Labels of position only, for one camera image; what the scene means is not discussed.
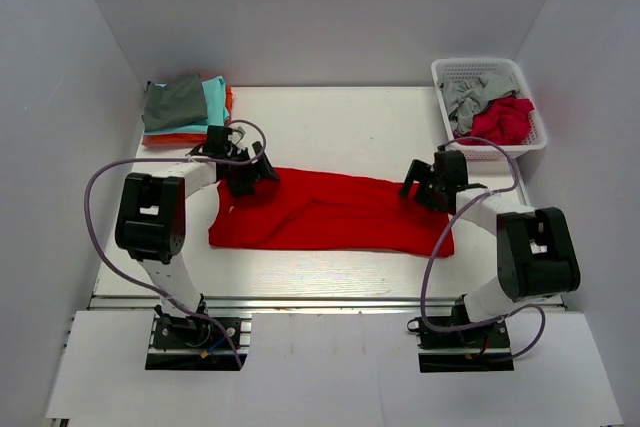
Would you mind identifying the grey t-shirt in basket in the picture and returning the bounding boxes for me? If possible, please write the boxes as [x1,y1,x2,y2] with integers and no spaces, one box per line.
[439,72,519,137]

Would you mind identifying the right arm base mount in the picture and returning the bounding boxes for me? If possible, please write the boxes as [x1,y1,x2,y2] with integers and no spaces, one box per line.
[407,317,514,374]

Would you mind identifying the magenta t-shirt in basket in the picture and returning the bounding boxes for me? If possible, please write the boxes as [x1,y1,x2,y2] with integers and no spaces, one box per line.
[454,96,534,146]

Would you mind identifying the red t-shirt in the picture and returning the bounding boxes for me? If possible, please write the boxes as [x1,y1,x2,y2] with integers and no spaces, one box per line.
[208,168,449,257]

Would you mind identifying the folded orange t-shirt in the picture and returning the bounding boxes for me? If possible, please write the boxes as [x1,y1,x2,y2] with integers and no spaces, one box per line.
[163,86,233,147]

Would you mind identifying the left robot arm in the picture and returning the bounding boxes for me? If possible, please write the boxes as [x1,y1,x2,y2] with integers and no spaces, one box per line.
[115,127,280,346]

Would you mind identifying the folded teal t-shirt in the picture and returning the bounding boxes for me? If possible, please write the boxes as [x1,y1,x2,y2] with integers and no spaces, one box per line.
[144,76,227,135]

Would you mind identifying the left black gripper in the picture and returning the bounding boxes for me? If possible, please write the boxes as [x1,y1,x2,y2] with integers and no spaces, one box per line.
[225,142,278,197]

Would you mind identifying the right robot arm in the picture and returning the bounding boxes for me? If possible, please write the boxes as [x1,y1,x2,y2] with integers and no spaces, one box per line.
[399,147,581,346]

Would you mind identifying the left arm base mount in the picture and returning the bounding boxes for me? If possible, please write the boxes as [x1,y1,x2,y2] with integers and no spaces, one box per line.
[145,305,248,372]

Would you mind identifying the folded dark grey t-shirt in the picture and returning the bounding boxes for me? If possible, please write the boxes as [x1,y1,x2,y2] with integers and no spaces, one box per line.
[142,74,208,132]

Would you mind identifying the white plastic basket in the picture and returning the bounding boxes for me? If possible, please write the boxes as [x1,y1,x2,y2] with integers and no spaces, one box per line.
[431,57,547,158]

